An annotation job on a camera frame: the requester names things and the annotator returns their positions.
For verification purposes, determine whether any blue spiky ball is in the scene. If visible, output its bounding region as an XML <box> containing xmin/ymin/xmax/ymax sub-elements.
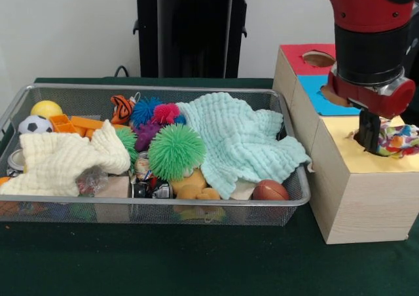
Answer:
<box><xmin>130</xmin><ymin>96</ymin><xmax>164</xmax><ymax>126</ymax></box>

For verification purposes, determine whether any mint green waffle cloth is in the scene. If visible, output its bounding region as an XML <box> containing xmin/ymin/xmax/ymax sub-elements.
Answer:
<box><xmin>175</xmin><ymin>92</ymin><xmax>312</xmax><ymax>200</ymax></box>

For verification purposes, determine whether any black and white soccer ball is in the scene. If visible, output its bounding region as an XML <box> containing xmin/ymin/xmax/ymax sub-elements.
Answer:
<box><xmin>18</xmin><ymin>114</ymin><xmax>54</xmax><ymax>135</ymax></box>

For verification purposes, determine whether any pink spiky ball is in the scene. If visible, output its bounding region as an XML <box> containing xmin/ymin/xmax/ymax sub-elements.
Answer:
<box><xmin>152</xmin><ymin>102</ymin><xmax>181</xmax><ymax>125</ymax></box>

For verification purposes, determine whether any brown toy football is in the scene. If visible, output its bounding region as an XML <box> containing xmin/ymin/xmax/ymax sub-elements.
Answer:
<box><xmin>251</xmin><ymin>179</ymin><xmax>291</xmax><ymax>201</ymax></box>

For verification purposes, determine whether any dark green table cloth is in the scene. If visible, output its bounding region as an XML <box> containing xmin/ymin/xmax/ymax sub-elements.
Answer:
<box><xmin>0</xmin><ymin>76</ymin><xmax>419</xmax><ymax>296</ymax></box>

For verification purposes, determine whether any cream waffle cloth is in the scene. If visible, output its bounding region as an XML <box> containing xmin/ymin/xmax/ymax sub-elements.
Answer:
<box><xmin>0</xmin><ymin>119</ymin><xmax>132</xmax><ymax>198</ymax></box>

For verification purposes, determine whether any orange plastic toy block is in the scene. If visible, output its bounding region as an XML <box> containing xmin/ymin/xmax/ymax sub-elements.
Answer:
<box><xmin>49</xmin><ymin>113</ymin><xmax>106</xmax><ymax>139</ymax></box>

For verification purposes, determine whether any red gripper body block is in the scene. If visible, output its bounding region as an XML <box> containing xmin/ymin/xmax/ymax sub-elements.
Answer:
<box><xmin>327</xmin><ymin>63</ymin><xmax>417</xmax><ymax>120</ymax></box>

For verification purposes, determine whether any yellow ball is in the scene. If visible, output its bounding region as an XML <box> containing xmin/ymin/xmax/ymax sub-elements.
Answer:
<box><xmin>31</xmin><ymin>100</ymin><xmax>63</xmax><ymax>119</ymax></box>

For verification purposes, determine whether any large green spiky ball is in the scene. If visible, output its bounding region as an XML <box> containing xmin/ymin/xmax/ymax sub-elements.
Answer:
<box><xmin>147</xmin><ymin>122</ymin><xmax>207</xmax><ymax>182</ymax></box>

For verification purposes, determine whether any shallow wire mesh bin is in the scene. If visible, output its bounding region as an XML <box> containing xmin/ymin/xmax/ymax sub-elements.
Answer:
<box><xmin>0</xmin><ymin>83</ymin><xmax>311</xmax><ymax>227</ymax></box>

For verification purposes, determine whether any multicoloured patterned cloth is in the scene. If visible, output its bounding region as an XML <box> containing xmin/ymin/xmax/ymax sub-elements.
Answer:
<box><xmin>378</xmin><ymin>118</ymin><xmax>419</xmax><ymax>160</ymax></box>

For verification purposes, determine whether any orange tiger plush toy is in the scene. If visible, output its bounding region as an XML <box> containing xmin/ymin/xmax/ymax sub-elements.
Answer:
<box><xmin>110</xmin><ymin>94</ymin><xmax>137</xmax><ymax>125</ymax></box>

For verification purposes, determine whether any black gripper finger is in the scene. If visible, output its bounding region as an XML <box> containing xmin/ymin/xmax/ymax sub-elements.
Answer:
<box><xmin>368</xmin><ymin>114</ymin><xmax>383</xmax><ymax>155</ymax></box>
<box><xmin>358</xmin><ymin>109</ymin><xmax>371</xmax><ymax>147</ymax></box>

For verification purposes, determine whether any wooden box with three holes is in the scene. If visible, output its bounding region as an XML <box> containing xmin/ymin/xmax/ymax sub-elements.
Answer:
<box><xmin>272</xmin><ymin>43</ymin><xmax>419</xmax><ymax>245</ymax></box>

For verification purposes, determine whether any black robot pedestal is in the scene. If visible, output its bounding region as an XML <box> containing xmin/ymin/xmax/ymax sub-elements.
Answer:
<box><xmin>126</xmin><ymin>0</ymin><xmax>264</xmax><ymax>79</ymax></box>

